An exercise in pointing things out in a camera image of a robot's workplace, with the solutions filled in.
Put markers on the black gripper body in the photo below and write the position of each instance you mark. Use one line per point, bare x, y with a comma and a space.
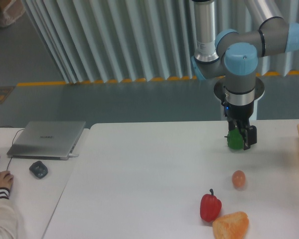
240, 114

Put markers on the green bell pepper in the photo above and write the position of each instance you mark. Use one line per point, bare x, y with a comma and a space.
234, 140

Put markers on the red bell pepper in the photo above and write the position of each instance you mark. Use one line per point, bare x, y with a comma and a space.
210, 207

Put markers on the forearm in cream sleeve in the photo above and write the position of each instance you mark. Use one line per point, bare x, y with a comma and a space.
8, 216

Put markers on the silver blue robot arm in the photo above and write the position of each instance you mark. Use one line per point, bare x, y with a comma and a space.
234, 56

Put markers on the person's hand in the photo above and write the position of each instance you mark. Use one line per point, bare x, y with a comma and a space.
6, 180

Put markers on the brown egg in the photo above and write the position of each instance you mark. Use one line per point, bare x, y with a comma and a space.
239, 179

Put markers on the orange bread piece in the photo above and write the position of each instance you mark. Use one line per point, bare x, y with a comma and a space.
231, 226

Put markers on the grey folding screen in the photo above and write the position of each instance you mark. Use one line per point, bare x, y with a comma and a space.
104, 40

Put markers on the silver closed laptop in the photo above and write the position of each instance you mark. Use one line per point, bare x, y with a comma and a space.
47, 140

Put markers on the dark grey small case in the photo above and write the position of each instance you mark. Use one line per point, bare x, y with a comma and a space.
38, 169

